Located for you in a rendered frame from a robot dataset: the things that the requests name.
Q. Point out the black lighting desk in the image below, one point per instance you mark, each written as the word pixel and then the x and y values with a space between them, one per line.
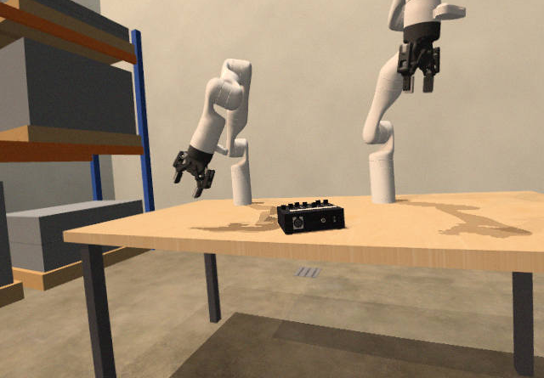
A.
pixel 315 216

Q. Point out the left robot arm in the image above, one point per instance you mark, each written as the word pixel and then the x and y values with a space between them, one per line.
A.
pixel 389 88

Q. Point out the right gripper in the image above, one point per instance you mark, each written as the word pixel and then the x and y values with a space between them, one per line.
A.
pixel 200 160

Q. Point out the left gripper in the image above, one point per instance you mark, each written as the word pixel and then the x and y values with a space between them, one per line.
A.
pixel 418 42

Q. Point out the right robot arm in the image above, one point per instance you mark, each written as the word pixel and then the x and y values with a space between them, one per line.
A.
pixel 235 100

